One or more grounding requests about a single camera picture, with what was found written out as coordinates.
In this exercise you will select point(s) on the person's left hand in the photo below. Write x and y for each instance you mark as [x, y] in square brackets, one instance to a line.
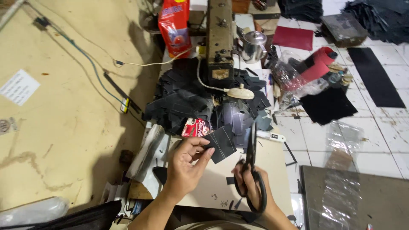
[182, 172]

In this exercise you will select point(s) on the person's right hand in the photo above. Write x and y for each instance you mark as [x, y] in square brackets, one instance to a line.
[252, 185]

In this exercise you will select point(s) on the person's right fingers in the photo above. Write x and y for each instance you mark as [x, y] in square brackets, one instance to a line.
[240, 174]

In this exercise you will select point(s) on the black scissors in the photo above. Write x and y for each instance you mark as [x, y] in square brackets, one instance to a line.
[253, 169]

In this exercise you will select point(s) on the black marked fabric piece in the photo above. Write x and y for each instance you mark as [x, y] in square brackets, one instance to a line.
[221, 143]

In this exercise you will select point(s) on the cardboard work board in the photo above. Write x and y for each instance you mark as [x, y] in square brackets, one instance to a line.
[217, 182]

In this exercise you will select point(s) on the white utility knife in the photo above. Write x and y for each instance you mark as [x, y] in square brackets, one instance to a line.
[271, 136]

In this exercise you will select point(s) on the red snack wrapper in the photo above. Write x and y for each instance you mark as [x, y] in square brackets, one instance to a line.
[195, 128]

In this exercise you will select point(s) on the cream lamp head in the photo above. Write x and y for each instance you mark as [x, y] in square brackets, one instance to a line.
[240, 93]

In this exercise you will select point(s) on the pile of black fabric pieces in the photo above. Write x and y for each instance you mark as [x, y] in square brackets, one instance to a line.
[207, 99]

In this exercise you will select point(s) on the silver plastic wrap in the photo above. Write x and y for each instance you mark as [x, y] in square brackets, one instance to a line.
[147, 153]

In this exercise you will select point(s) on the clear crumpled plastic bag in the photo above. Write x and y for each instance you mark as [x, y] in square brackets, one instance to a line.
[294, 80]

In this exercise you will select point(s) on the black fabric sheet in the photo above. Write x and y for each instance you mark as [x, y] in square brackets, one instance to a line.
[327, 105]

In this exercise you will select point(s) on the dark board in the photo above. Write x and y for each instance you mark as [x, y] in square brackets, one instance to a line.
[354, 199]

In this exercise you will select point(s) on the steel mug with lid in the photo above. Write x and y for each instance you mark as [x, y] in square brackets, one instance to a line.
[254, 46]

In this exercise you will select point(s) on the red fabric roll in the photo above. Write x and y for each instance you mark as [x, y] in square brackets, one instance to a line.
[316, 65]

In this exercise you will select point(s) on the old sewing machine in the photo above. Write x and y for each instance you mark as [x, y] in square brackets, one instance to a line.
[219, 41]

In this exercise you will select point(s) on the maroon sheet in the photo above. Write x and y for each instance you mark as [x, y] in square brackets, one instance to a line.
[293, 37]

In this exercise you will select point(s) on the red snack bag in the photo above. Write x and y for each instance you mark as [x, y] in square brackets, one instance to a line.
[175, 27]

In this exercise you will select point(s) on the long black fabric strip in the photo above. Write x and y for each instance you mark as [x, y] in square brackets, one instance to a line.
[375, 76]

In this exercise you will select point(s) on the stack of black sheets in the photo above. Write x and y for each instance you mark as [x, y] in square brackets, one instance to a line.
[300, 9]

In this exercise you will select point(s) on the grey box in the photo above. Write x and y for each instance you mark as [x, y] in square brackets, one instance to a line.
[344, 29]

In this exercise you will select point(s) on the heap of black material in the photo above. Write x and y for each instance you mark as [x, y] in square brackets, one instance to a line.
[380, 19]

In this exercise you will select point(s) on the white paper note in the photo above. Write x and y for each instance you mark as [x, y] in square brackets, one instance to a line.
[19, 87]

